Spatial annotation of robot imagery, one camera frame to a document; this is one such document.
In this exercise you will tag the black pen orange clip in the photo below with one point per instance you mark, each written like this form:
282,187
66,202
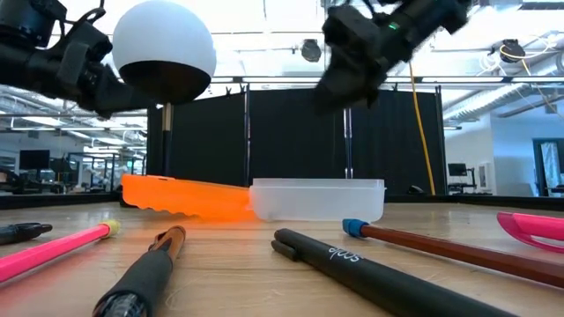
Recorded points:
141,277

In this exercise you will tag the orange plastic box lid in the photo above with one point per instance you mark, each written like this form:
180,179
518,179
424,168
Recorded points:
185,198

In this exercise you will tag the black pen white print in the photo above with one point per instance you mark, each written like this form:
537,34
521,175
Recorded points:
352,264

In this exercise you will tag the brown pencil blue eraser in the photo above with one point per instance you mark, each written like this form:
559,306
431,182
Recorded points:
440,248

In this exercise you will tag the white globe lamp black base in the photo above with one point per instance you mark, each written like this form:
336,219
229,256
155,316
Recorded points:
163,39

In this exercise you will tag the round black ceiling fixture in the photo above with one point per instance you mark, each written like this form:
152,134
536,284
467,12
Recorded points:
311,50
512,50

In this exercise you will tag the clear plastic supply box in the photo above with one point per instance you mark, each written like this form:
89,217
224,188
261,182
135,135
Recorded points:
317,202

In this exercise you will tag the pink pen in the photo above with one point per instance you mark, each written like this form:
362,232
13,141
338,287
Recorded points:
537,225

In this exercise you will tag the black partition screen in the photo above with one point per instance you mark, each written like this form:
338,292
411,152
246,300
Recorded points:
286,141

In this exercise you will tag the white framed picture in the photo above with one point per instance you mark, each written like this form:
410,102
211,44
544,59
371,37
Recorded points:
484,176

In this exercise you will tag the black aluminium table frame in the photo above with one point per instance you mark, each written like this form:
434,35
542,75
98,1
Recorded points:
44,200

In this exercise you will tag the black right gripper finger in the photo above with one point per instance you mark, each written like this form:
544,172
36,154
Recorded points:
348,90

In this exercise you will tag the pink pencil yellow eraser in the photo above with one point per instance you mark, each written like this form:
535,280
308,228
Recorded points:
53,248

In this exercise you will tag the small black monitor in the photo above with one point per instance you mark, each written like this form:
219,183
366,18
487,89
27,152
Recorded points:
457,169

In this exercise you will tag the slim black pen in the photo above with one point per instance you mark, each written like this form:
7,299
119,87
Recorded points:
22,232

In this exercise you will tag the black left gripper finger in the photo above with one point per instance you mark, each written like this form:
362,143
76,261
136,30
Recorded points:
119,99

